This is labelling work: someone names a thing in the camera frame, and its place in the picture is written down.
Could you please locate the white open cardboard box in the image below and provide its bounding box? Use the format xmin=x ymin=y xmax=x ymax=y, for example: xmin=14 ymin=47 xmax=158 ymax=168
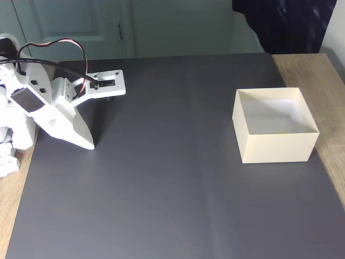
xmin=231 ymin=87 xmax=320 ymax=165

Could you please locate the pale green panelled door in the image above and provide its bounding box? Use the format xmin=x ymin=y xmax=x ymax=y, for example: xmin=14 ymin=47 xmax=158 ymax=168
xmin=10 ymin=0 xmax=135 ymax=62

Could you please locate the dark grey table mat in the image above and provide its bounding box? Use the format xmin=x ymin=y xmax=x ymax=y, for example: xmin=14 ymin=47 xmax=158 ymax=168
xmin=5 ymin=52 xmax=345 ymax=259

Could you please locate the black hanging cloth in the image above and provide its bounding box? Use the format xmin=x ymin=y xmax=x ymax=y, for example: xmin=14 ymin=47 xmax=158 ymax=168
xmin=231 ymin=0 xmax=337 ymax=54

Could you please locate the thick black camera cable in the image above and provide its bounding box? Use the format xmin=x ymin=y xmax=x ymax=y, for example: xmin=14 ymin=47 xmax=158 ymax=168
xmin=0 ymin=58 xmax=99 ymax=90

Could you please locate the black camera module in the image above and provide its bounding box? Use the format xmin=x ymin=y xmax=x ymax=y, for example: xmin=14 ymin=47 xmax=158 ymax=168
xmin=95 ymin=78 xmax=116 ymax=88

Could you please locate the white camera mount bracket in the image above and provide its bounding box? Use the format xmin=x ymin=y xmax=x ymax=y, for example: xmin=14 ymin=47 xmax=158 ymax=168
xmin=50 ymin=69 xmax=127 ymax=108

